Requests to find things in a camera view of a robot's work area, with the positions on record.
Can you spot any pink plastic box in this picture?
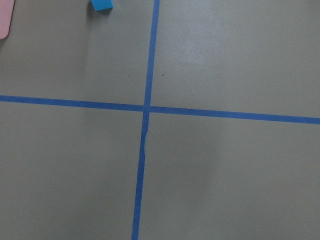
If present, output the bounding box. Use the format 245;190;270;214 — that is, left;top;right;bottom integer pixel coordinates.
0;0;15;40

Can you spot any small blue block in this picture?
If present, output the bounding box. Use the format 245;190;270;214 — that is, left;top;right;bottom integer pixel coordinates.
90;0;114;12

